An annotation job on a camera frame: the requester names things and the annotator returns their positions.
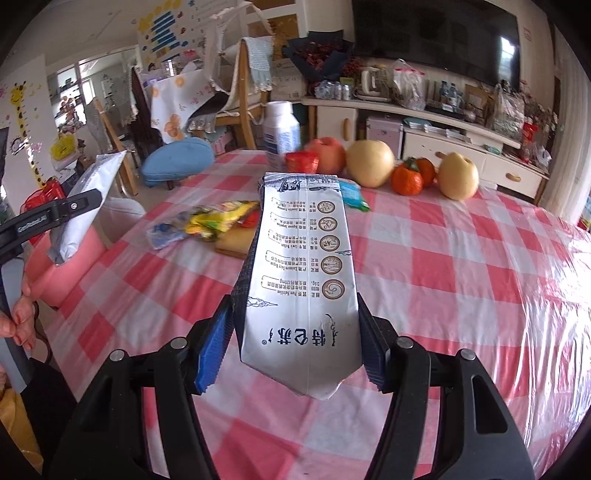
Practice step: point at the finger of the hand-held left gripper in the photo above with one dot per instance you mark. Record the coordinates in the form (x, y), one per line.
(74, 206)

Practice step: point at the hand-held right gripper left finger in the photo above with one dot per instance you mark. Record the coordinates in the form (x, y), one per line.
(212, 355)

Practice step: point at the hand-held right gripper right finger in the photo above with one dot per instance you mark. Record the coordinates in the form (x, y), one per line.
(374, 355)

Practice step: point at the white plastic pouch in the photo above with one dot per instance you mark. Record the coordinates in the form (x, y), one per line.
(99, 170)

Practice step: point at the pink trash bin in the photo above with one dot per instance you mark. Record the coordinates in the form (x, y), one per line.
(69, 277)

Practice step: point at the blue wrapper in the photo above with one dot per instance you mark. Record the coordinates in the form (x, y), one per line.
(164, 233)

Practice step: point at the silver milk carton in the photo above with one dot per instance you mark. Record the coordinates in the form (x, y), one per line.
(300, 277)

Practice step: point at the yellow wrapper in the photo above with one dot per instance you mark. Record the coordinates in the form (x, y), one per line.
(217, 219)

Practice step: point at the small green blue carton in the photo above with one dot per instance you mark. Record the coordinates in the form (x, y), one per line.
(351, 194)

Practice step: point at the red drink mix packet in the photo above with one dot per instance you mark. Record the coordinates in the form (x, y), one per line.
(302, 162)

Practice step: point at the person's left hand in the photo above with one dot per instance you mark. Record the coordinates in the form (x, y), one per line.
(23, 323)

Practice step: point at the red plastic bag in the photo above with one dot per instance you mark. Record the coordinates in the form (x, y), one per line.
(39, 198)

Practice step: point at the white rounded object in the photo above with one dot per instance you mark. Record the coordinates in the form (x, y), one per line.
(122, 221)

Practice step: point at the yellow plastic bag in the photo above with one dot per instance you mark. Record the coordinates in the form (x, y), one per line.
(63, 146)

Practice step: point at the slim wooden chair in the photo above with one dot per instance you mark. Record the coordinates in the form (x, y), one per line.
(108, 134)

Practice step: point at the red checked tablecloth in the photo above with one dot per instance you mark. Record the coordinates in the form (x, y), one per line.
(438, 277)

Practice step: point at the blue cushion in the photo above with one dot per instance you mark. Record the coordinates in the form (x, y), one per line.
(175, 161)

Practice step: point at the yellow square coaster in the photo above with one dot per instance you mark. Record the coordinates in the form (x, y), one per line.
(235, 242)

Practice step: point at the dark jacket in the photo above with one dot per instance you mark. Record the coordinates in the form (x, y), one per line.
(141, 110)

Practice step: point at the fruit printed cloth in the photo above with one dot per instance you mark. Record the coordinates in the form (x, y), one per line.
(171, 106)

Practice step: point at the orange mandarin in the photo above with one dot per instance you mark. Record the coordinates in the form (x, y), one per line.
(406, 180)
(428, 170)

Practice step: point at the yellow pear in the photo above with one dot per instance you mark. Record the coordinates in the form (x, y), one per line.
(457, 177)
(369, 161)

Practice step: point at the yellow garment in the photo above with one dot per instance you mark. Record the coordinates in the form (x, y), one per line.
(18, 429)

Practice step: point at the red apple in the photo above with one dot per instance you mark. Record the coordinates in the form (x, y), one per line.
(328, 154)

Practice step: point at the white supplement bottle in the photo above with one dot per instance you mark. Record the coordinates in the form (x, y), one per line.
(281, 134)

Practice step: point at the silver metal case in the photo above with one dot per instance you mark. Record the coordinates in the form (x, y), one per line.
(385, 131)

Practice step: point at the cream television cabinet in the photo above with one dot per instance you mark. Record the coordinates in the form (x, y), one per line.
(508, 175)

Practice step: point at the stack of books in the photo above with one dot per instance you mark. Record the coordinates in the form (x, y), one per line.
(434, 129)

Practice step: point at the pale lace chair cover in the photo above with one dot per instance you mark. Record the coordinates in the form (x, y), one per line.
(258, 60)

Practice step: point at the white printed cardboard box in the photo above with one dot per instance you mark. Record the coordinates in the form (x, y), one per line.
(288, 81)

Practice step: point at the clear water bottle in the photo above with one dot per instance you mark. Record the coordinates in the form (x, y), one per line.
(444, 97)
(457, 98)

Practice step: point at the pack of silver cans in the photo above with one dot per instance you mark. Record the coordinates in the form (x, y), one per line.
(334, 90)

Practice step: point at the red snack bag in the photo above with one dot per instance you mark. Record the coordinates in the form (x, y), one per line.
(531, 136)

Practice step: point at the brown cardboard box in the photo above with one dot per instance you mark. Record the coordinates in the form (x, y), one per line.
(478, 104)

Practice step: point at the white electric kettle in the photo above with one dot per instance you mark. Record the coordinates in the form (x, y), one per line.
(369, 83)

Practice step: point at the filled clear plastic bag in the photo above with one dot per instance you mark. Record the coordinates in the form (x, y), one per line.
(508, 113)

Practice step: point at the white curtain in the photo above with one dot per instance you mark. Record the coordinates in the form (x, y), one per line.
(563, 138)

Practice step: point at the dark wrapped flower bouquet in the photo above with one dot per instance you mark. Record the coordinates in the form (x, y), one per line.
(323, 55)

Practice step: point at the black television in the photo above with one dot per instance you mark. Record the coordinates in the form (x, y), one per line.
(429, 37)

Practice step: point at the giraffe wall sticker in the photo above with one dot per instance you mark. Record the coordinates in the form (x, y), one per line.
(18, 99)

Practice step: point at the colourful wall poster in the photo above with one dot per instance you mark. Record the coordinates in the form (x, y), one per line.
(161, 27)

